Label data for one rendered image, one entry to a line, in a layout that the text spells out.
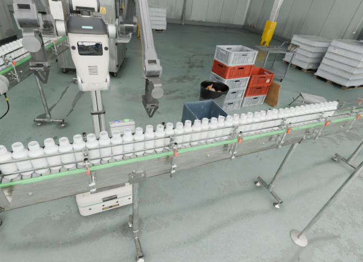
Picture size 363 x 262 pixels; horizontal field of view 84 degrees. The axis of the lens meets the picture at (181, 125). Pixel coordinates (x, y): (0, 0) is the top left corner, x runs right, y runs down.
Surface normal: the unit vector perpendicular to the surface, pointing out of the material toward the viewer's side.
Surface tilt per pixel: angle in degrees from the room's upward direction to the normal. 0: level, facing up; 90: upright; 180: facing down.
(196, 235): 0
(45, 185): 90
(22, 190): 90
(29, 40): 90
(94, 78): 90
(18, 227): 0
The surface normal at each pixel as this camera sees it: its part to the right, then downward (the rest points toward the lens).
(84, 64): 0.40, 0.55
